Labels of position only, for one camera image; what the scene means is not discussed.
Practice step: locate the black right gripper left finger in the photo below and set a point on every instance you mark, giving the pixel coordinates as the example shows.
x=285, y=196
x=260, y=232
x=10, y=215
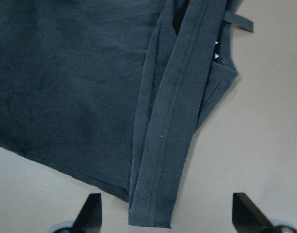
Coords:
x=89, y=219

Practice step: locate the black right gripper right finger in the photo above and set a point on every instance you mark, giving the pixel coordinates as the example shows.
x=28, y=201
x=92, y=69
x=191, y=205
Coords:
x=247, y=217

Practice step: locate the black printed t-shirt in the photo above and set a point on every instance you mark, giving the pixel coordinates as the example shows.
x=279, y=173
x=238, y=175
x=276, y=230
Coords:
x=111, y=92

